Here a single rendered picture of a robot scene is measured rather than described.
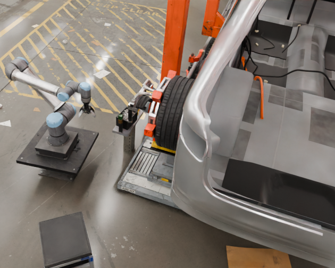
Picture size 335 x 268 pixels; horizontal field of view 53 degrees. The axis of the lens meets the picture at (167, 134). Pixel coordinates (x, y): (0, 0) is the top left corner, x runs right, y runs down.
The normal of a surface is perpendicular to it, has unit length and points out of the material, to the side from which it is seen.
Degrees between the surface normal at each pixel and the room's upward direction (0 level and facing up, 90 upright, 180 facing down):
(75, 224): 0
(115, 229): 0
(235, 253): 4
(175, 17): 90
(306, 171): 19
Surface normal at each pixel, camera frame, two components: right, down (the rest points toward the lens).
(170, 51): -0.32, 0.61
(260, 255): 0.06, -0.75
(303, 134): -0.02, -0.49
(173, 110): -0.18, -0.02
